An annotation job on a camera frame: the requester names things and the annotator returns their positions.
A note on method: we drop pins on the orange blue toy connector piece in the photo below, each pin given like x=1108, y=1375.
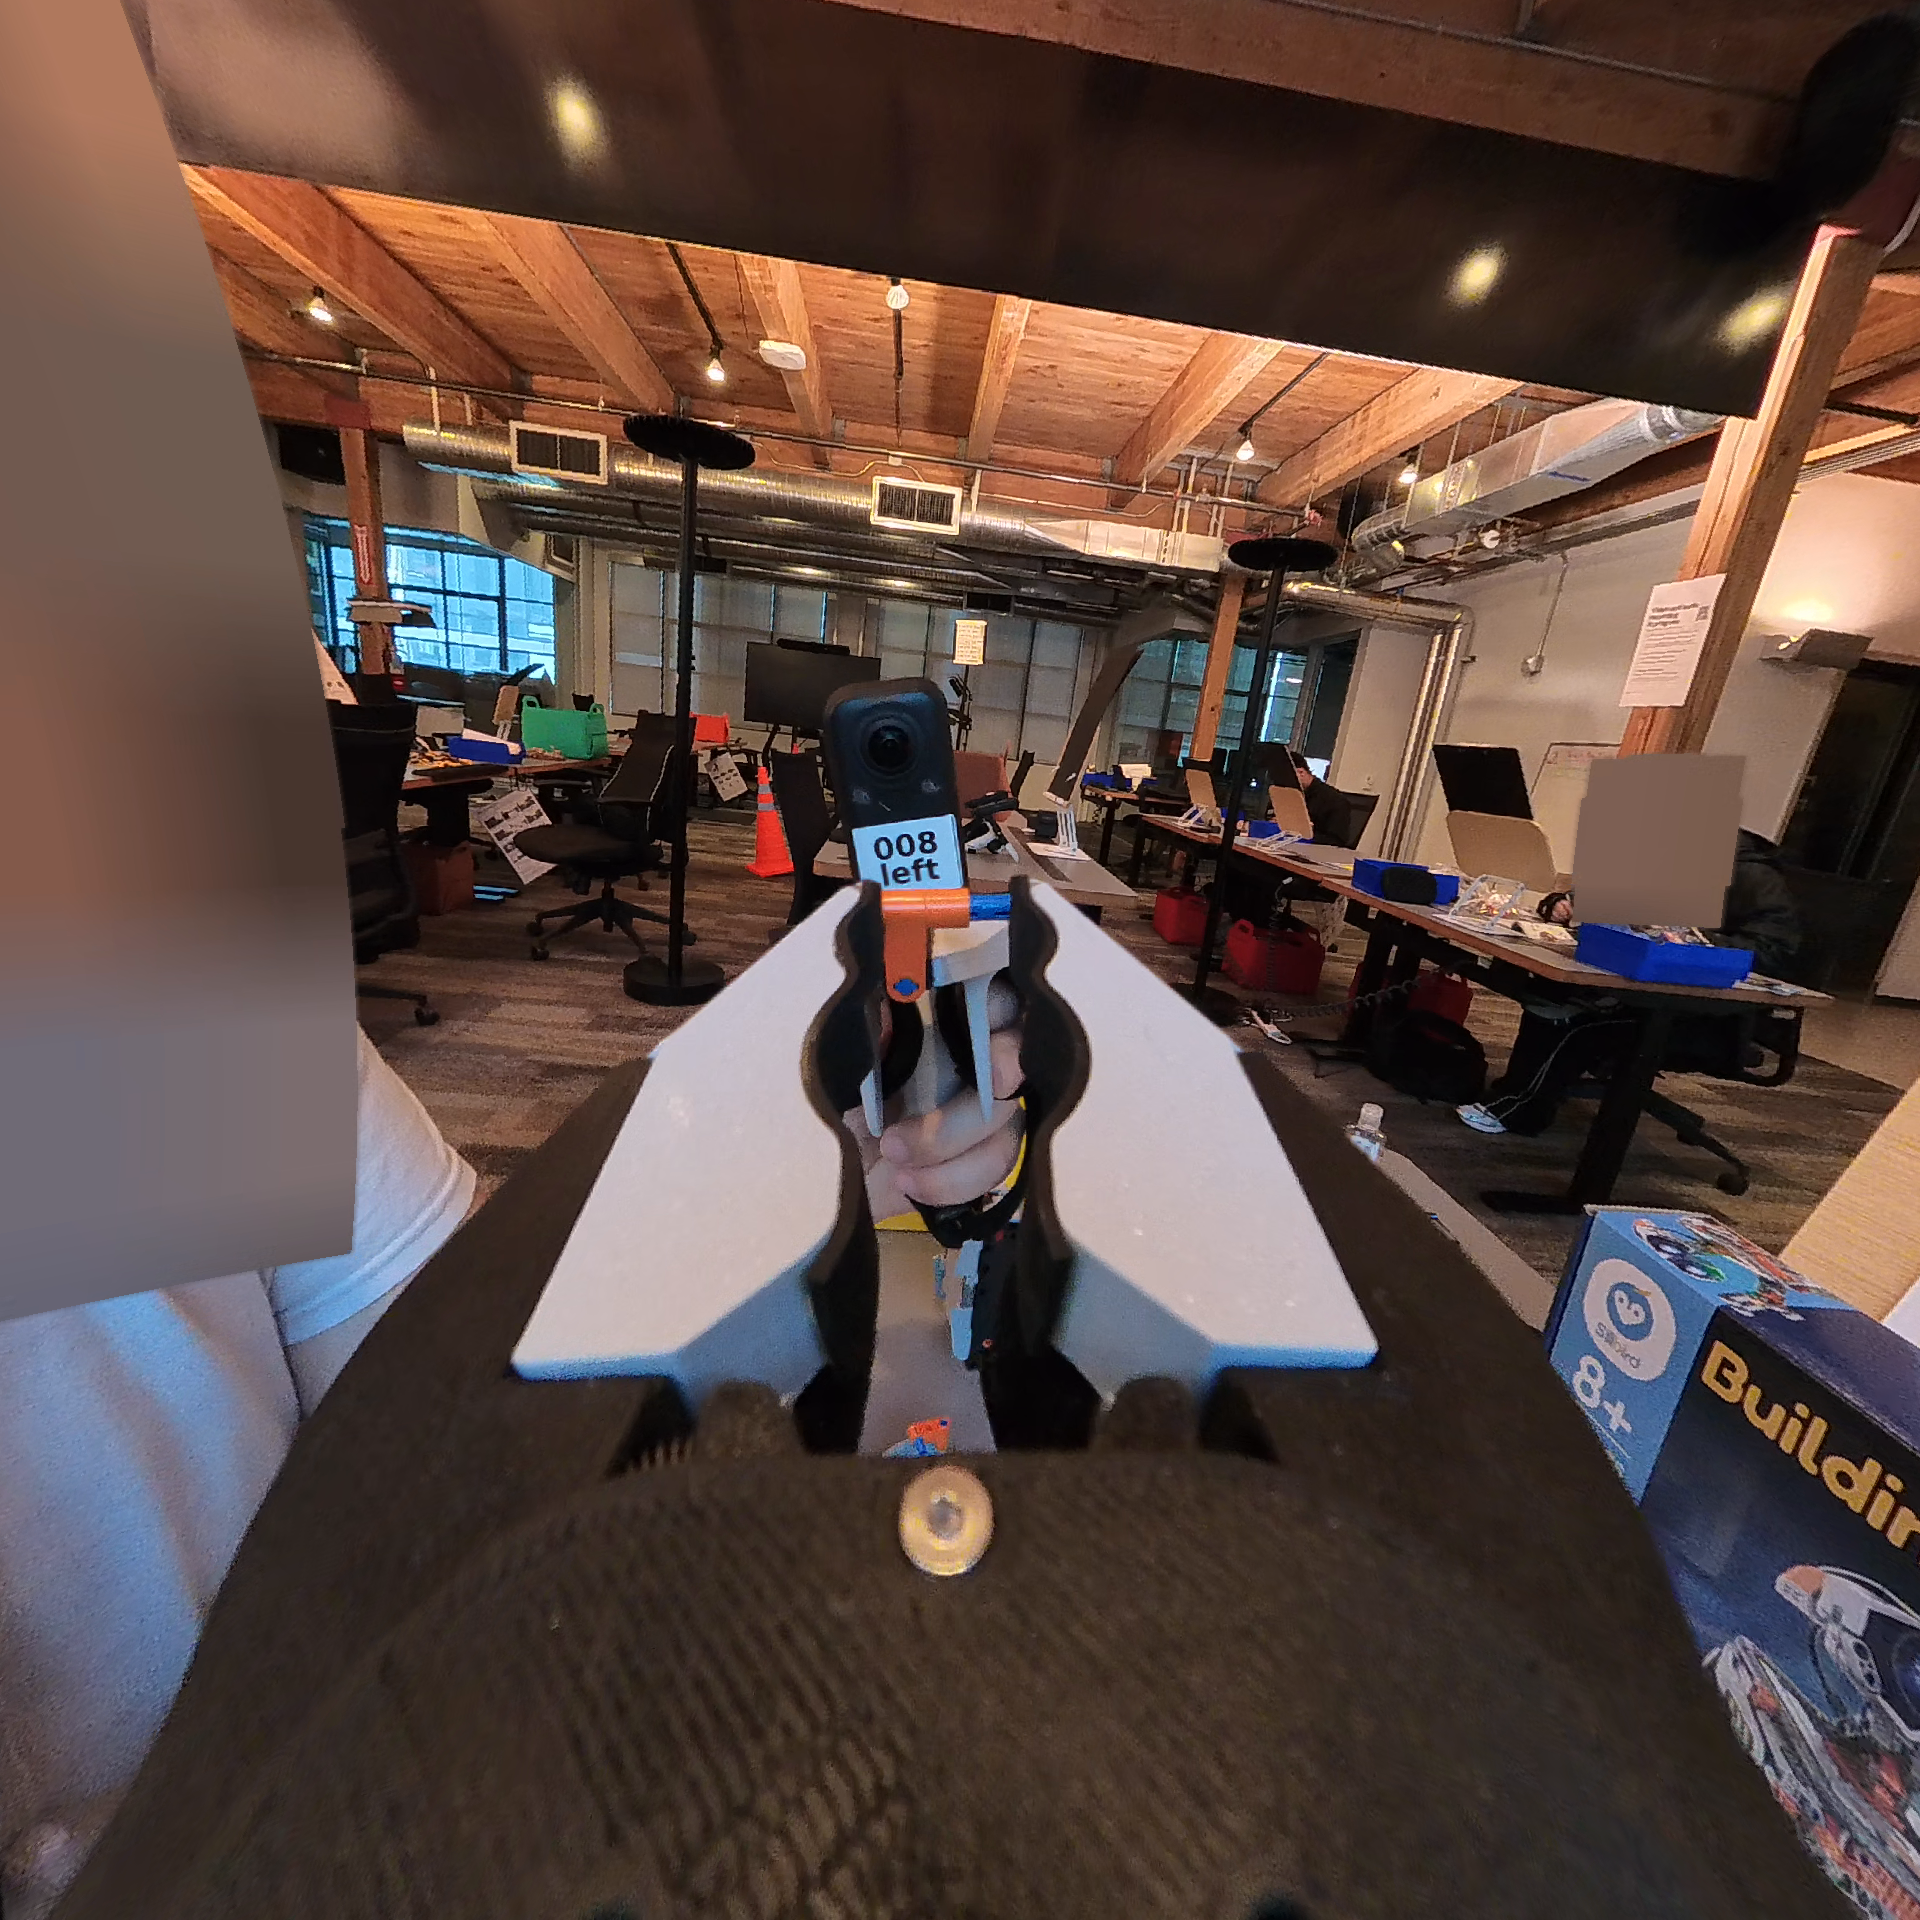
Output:
x=916, y=930

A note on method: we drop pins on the white paper notice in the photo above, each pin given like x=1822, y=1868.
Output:
x=1670, y=643

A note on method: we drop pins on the clear water bottle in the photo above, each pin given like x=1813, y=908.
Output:
x=1368, y=1136

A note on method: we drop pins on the black floor lamp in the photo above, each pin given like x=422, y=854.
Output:
x=687, y=674

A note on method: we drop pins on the blue plastic bin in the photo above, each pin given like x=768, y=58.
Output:
x=1657, y=956
x=1401, y=881

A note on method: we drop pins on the person's left hand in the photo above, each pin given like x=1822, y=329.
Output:
x=944, y=1162

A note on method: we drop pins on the small orange blue toy piece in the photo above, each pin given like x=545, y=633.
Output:
x=917, y=1441

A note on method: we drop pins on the person's white shirt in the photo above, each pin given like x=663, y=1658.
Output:
x=135, y=1500

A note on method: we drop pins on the orange traffic cone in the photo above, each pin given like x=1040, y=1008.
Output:
x=771, y=840

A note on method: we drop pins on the blue building toy box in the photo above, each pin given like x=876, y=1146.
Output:
x=1771, y=1441

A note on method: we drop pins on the black office chair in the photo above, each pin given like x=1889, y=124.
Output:
x=600, y=849
x=373, y=840

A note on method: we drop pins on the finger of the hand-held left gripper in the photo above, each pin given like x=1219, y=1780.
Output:
x=983, y=1035
x=878, y=1088

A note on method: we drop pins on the silver ventilation duct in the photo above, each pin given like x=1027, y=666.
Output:
x=1529, y=464
x=781, y=503

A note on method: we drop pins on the red plastic bin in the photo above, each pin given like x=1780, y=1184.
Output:
x=1180, y=915
x=1277, y=956

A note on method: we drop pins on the black television screen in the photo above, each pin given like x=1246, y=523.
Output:
x=804, y=681

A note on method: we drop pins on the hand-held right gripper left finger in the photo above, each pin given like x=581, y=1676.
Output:
x=692, y=1171

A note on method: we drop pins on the long wooden office table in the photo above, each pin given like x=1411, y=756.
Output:
x=1500, y=960

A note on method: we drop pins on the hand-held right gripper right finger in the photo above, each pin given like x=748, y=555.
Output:
x=1185, y=1184

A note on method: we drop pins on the green bag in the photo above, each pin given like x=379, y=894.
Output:
x=563, y=729

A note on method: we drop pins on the wooden support post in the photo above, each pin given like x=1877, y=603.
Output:
x=1757, y=523

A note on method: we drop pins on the dark overhead shelf board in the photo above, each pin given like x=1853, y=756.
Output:
x=974, y=148

